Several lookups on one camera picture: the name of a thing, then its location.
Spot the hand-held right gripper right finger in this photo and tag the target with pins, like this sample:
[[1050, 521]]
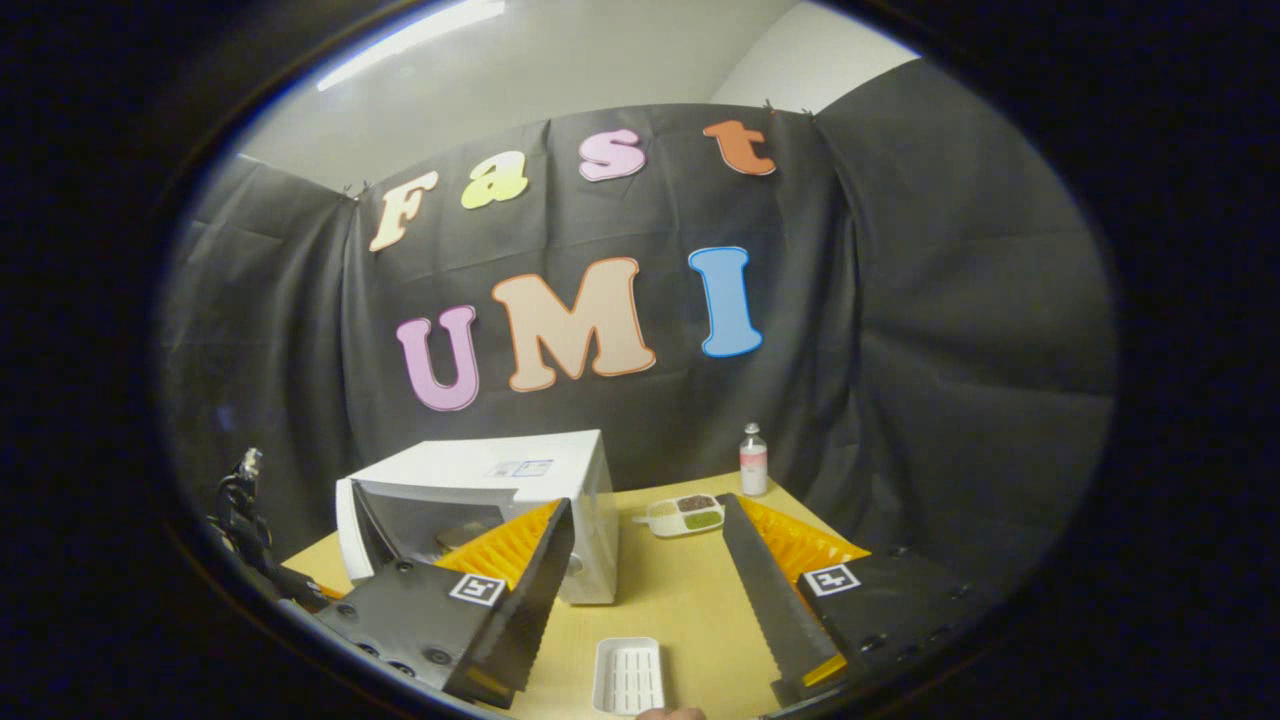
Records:
[[775, 600]]

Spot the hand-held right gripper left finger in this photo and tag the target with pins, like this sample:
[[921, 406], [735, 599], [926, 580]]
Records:
[[530, 610]]

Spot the white microwave oven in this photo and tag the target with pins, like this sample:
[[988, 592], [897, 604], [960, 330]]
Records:
[[470, 465]]

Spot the small white plastic tray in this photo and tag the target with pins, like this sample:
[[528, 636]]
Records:
[[628, 675]]

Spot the white divided seasoning dish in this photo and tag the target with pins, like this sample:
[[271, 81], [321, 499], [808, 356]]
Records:
[[685, 515]]

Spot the small bottle pink label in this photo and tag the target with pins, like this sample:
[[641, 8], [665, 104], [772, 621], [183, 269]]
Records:
[[753, 465]]

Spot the black backdrop cloth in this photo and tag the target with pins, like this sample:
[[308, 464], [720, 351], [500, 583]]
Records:
[[950, 330]]

